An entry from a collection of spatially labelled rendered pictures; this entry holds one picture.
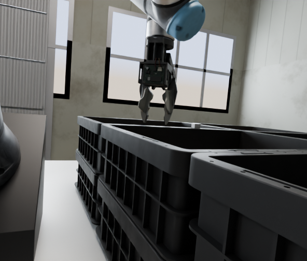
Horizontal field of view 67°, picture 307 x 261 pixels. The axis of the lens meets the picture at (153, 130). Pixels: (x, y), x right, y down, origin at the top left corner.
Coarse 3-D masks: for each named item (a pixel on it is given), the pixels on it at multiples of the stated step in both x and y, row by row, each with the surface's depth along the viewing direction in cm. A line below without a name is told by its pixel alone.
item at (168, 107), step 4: (168, 92) 60; (164, 96) 61; (168, 96) 60; (164, 100) 61; (168, 100) 60; (168, 104) 59; (164, 108) 61; (168, 108) 59; (172, 108) 61; (168, 112) 60; (164, 116) 62; (168, 116) 61; (164, 120) 62; (168, 120) 61; (164, 124) 62
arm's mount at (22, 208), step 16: (16, 128) 48; (32, 128) 49; (32, 144) 47; (32, 160) 45; (16, 176) 42; (32, 176) 42; (0, 192) 39; (16, 192) 40; (32, 192) 41; (0, 208) 37; (16, 208) 38; (32, 208) 39; (0, 224) 36; (16, 224) 37; (32, 224) 37; (0, 240) 35; (16, 240) 36; (32, 240) 37; (0, 256) 35; (16, 256) 36; (32, 256) 37
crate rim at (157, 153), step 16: (112, 128) 38; (144, 128) 50; (160, 128) 51; (176, 128) 53; (192, 128) 55; (128, 144) 31; (144, 144) 27; (160, 144) 24; (144, 160) 27; (160, 160) 23; (176, 160) 21
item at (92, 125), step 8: (80, 120) 66; (88, 120) 56; (128, 120) 80; (136, 120) 81; (152, 120) 85; (88, 128) 56; (96, 128) 48; (208, 128) 60; (216, 128) 72; (224, 128) 69
